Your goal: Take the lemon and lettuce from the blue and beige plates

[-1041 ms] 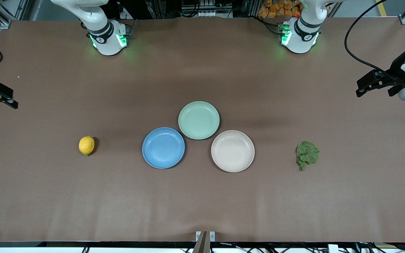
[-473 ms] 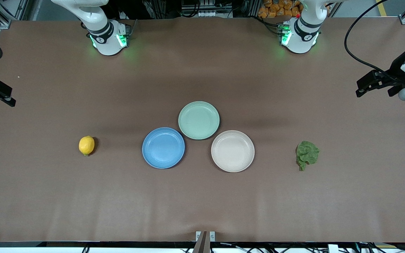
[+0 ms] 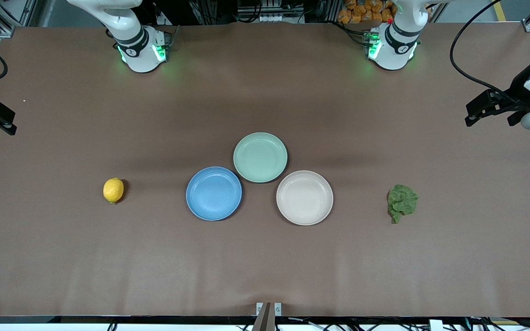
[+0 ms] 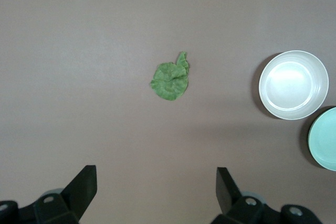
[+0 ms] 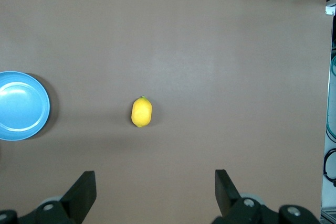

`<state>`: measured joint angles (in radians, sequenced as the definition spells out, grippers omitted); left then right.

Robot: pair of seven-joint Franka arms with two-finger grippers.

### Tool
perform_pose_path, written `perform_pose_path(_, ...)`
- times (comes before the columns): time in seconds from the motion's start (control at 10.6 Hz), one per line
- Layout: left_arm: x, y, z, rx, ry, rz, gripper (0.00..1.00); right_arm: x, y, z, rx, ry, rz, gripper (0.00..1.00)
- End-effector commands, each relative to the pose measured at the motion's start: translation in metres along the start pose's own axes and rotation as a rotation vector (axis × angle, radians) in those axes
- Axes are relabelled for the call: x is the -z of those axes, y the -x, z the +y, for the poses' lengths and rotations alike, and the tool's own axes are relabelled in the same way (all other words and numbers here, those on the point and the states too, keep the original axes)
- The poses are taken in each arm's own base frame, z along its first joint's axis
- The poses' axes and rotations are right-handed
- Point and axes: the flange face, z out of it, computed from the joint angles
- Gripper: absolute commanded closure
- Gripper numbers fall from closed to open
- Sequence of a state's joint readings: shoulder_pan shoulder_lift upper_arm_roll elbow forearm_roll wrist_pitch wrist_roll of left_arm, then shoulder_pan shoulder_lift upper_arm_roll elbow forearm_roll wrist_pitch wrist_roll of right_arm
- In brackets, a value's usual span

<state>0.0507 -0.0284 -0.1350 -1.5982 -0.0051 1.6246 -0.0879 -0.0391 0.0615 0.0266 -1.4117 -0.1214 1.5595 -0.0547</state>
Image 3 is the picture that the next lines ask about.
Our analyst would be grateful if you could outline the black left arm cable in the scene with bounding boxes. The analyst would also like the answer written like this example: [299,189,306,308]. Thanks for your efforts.
[449,0,519,101]

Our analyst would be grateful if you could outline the green lettuce leaf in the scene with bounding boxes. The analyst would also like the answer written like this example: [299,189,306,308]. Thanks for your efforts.
[387,184,419,224]

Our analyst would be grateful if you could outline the beige plate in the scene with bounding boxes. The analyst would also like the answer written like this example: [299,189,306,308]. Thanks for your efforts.
[277,170,334,226]

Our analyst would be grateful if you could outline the green plate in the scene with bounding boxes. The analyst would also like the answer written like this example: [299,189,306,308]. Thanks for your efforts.
[233,132,288,183]

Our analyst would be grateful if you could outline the brown table cover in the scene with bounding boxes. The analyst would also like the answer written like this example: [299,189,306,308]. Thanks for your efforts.
[0,22,530,318]

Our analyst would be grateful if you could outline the blue plate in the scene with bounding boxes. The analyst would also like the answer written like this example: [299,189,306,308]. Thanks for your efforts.
[186,166,242,222]

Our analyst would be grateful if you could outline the white equipment box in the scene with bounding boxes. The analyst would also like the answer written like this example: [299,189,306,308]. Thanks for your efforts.
[236,0,305,23]

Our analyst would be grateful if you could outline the bag of oranges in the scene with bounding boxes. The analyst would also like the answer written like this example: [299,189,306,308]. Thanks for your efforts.
[337,0,397,24]

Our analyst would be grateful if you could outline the black base cables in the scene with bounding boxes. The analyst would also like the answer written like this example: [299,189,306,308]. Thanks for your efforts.
[329,20,369,46]

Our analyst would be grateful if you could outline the black floor cables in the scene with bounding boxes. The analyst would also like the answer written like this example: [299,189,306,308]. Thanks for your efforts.
[465,307,530,331]

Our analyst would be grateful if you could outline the small metal edge bracket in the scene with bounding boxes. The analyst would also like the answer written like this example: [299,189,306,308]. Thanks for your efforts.
[256,302,282,318]

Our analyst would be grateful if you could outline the yellow lemon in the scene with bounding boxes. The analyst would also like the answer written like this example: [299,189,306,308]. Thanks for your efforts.
[103,177,125,205]

